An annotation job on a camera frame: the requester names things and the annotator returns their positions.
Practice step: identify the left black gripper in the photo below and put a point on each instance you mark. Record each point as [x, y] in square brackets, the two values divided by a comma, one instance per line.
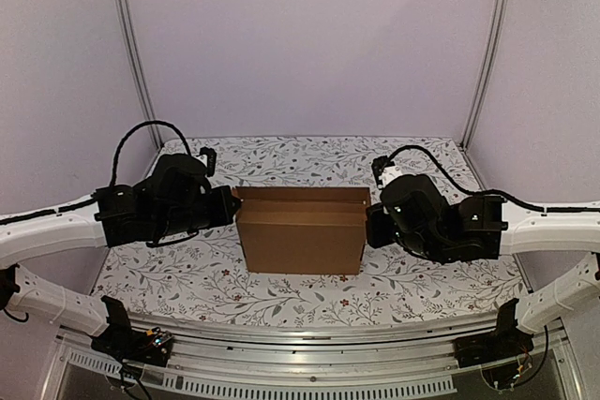
[224, 199]

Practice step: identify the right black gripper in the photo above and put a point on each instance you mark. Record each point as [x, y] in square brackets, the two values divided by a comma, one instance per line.
[375, 225]

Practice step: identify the brown cardboard box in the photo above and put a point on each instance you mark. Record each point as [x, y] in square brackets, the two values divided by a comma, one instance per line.
[303, 230]

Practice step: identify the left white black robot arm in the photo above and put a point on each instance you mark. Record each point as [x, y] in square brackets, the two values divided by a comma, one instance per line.
[176, 201]

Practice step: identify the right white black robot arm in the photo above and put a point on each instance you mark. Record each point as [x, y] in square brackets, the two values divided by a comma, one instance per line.
[414, 214]

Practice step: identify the floral patterned table mat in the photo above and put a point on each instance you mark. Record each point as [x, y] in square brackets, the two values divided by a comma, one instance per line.
[206, 279]

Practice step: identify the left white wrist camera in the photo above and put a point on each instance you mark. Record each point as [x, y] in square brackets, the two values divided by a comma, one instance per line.
[208, 156]

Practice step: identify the aluminium front rail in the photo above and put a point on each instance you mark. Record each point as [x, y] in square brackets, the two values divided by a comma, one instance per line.
[219, 361]

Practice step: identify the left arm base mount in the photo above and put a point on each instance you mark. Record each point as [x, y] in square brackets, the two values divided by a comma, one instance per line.
[121, 342]

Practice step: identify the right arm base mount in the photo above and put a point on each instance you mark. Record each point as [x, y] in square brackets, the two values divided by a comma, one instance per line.
[504, 341]

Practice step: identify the left aluminium frame post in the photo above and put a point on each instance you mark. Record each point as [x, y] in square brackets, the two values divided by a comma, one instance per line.
[134, 59]

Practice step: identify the aluminium frame post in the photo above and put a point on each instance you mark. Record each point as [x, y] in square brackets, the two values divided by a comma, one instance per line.
[494, 37]
[134, 59]

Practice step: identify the right aluminium frame post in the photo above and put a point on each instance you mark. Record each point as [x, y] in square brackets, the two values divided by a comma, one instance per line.
[494, 37]

